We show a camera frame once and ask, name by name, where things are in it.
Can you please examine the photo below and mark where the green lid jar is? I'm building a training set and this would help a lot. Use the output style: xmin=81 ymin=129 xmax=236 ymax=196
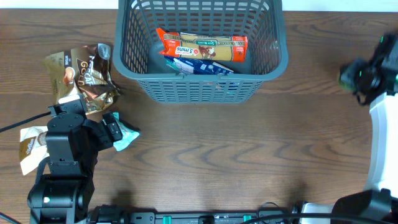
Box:
xmin=338 ymin=75 xmax=356 ymax=92

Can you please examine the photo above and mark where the teal tissue pack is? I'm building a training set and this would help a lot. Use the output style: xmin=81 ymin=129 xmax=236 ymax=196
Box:
xmin=113 ymin=112 xmax=140 ymax=152

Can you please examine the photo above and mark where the blue pasta box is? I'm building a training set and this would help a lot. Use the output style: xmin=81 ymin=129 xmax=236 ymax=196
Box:
xmin=164 ymin=55 xmax=235 ymax=75

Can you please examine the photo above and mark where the orange spaghetti pack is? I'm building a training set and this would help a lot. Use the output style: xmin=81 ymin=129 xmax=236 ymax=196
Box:
xmin=156 ymin=28 xmax=248 ymax=62

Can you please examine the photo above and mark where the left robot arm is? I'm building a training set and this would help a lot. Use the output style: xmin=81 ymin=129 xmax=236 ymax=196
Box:
xmin=27 ymin=100 xmax=123 ymax=223

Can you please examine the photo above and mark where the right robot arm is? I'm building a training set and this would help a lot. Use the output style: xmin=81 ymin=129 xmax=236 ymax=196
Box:
xmin=294 ymin=32 xmax=397 ymax=223

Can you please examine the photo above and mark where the white brown snack bag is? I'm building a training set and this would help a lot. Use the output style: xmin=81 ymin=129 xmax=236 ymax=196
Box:
xmin=19 ymin=126 xmax=49 ymax=175

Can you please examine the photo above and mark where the gold coffee bag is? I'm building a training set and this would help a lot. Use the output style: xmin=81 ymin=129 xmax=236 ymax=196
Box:
xmin=44 ymin=44 xmax=119 ymax=114

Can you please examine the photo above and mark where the grey plastic basket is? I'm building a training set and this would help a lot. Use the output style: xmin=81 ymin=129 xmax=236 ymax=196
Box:
xmin=113 ymin=0 xmax=289 ymax=103

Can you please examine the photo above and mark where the left black cable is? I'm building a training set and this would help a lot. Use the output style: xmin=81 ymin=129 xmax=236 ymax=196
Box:
xmin=0 ymin=111 xmax=52 ymax=133

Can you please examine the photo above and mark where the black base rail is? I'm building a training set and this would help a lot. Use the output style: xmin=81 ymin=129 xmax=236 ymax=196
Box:
xmin=84 ymin=205 xmax=289 ymax=224

